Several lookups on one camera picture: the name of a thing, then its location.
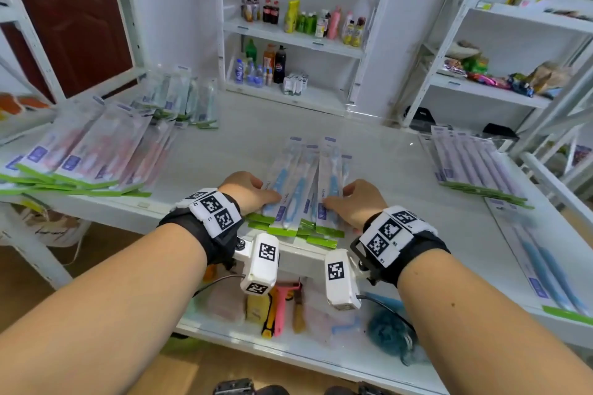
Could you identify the person's left hand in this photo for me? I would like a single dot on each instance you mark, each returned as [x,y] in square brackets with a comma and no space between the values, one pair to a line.
[250,193]

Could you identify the person's right hand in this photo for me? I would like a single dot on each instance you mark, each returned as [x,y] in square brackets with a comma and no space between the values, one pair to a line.
[361,205]

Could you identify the row of blue toothbrush packets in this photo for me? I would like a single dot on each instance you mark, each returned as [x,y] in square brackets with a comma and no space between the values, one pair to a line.
[296,186]

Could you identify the white metal shelf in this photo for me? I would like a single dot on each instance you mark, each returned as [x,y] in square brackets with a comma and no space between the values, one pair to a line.
[394,168]

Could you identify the row of purple toothbrush packets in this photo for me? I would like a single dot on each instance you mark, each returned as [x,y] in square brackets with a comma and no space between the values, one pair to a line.
[468,158]

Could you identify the row of green toothbrush packets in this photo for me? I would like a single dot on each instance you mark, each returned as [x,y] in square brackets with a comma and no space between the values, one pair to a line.
[176,94]

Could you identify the row of pink toothbrush packets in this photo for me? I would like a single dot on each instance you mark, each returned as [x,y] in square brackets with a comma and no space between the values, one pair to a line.
[83,149]

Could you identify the blue toothbrush packet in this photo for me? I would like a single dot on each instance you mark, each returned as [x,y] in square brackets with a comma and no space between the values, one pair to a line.
[537,265]
[567,279]

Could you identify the person's left forearm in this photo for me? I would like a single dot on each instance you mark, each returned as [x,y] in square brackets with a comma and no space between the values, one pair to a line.
[102,311]

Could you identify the person's right forearm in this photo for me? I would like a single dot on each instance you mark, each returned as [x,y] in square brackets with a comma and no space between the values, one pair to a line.
[486,330]

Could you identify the orange plastic bottle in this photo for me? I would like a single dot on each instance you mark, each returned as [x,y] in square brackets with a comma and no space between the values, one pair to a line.
[209,272]

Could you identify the black pouch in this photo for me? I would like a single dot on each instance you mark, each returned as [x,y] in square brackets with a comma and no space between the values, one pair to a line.
[422,119]

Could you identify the stack of pink cloths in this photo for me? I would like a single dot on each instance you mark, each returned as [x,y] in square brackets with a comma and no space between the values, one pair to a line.
[224,304]

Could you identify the yellow plastic bottle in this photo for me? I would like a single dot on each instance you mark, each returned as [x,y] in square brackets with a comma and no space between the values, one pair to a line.
[257,309]

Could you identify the cluster of small white cartons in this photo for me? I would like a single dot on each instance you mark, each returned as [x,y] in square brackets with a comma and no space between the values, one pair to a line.
[294,84]

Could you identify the clear plastic bag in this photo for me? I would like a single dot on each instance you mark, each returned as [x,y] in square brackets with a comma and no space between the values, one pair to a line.
[331,320]

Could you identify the pink plastic scraper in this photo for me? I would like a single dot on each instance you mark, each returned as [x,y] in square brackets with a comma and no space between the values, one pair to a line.
[280,311]

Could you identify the blue mesh bath sponge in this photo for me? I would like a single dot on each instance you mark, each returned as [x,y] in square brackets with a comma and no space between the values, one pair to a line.
[389,332]

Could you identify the cluster of water and soda bottles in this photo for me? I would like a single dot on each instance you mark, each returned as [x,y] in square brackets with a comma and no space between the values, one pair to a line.
[280,65]

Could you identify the small black box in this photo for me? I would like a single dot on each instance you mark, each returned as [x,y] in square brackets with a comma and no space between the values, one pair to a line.
[500,131]

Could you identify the grey mesh bath sponge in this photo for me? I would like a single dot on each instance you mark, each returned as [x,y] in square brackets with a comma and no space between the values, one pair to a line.
[414,355]

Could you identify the green bag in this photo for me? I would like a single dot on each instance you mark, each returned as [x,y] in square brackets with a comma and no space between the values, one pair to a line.
[180,346]

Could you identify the white snack shelving unit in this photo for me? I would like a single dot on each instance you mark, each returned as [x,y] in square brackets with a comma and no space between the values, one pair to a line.
[486,91]

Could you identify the row of colourful bottles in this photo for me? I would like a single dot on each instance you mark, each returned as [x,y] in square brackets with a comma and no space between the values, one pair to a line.
[292,17]

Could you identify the pile of snack packets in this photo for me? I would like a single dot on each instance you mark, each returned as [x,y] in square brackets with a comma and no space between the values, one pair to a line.
[475,63]

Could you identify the cartoon print bag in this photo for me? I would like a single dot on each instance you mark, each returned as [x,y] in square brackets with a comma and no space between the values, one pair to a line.
[51,228]

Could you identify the yellow and orange shoes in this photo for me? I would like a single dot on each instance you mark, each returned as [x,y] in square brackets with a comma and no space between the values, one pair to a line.
[18,105]

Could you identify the red-brown wooden door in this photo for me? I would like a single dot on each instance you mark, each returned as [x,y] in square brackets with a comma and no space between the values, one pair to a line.
[69,15]

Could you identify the white stationery rack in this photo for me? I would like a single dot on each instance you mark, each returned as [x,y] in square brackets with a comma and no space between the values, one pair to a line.
[37,50]

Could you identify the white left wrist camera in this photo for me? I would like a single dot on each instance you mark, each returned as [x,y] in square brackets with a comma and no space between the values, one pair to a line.
[261,269]

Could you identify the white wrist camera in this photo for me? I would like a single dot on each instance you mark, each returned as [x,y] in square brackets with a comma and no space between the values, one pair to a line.
[340,283]
[261,269]

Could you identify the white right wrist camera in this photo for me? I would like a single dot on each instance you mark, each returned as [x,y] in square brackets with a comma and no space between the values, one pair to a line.
[340,283]

